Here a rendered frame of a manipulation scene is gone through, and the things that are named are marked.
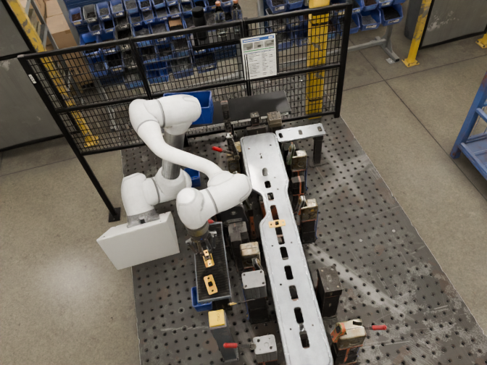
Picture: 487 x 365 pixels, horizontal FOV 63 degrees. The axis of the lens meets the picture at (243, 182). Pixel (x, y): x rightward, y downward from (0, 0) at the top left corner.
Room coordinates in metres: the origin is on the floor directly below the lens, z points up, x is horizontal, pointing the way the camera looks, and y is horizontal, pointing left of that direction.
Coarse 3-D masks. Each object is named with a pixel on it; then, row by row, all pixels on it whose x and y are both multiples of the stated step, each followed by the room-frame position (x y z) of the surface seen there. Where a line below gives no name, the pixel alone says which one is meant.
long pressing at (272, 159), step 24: (264, 144) 1.69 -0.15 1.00; (264, 192) 1.33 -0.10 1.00; (288, 216) 1.15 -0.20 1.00; (264, 240) 1.03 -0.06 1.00; (288, 240) 1.01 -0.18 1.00; (288, 264) 0.88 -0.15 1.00; (288, 288) 0.77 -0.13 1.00; (312, 288) 0.75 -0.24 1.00; (288, 312) 0.66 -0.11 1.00; (312, 312) 0.64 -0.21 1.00; (288, 336) 0.56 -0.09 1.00; (312, 336) 0.54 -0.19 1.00; (288, 360) 0.46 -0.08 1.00; (312, 360) 0.45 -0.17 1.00
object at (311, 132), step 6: (306, 126) 1.79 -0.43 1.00; (312, 126) 1.78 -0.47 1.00; (318, 126) 1.77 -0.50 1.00; (276, 132) 1.78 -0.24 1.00; (282, 132) 1.77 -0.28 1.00; (288, 132) 1.76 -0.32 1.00; (294, 132) 1.75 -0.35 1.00; (306, 132) 1.74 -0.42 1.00; (312, 132) 1.73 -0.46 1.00; (318, 132) 1.72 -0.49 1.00; (324, 132) 1.72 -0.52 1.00; (282, 138) 1.71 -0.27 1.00; (288, 138) 1.70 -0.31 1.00; (294, 138) 1.70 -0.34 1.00; (300, 138) 1.69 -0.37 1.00
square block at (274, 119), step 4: (272, 112) 1.89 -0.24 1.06; (276, 112) 1.89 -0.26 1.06; (268, 116) 1.86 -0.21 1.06; (272, 116) 1.86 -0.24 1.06; (276, 116) 1.85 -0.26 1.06; (268, 120) 1.85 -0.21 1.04; (272, 120) 1.82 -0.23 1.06; (276, 120) 1.82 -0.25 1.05; (280, 120) 1.82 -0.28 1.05; (268, 124) 1.85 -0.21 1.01; (272, 124) 1.82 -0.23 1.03; (276, 124) 1.82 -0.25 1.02; (280, 124) 1.82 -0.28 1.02; (268, 128) 1.89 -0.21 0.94; (272, 128) 1.82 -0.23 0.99; (276, 128) 1.82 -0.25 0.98; (280, 128) 1.83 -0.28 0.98; (272, 132) 1.82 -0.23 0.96; (280, 136) 1.83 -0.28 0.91; (280, 144) 1.83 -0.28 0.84; (280, 148) 1.83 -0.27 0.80
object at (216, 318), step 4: (208, 312) 0.64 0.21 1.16; (212, 312) 0.64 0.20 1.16; (216, 312) 0.64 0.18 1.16; (220, 312) 0.64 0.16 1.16; (212, 316) 0.62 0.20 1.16; (216, 316) 0.62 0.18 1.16; (220, 316) 0.62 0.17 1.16; (212, 320) 0.61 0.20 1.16; (216, 320) 0.61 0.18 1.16; (220, 320) 0.60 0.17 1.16; (224, 320) 0.60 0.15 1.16; (212, 324) 0.59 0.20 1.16; (216, 324) 0.59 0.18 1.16; (220, 324) 0.59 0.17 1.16; (224, 324) 0.59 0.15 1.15
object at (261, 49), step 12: (252, 36) 2.13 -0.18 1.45; (264, 36) 2.13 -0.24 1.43; (276, 36) 2.13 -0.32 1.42; (240, 48) 2.13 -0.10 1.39; (252, 48) 2.13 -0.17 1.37; (264, 48) 2.13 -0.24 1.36; (276, 48) 2.13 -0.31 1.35; (252, 60) 2.13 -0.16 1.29; (264, 60) 2.13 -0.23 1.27; (276, 60) 2.13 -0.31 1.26; (252, 72) 2.13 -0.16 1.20; (264, 72) 2.13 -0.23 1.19; (276, 72) 2.13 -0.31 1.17
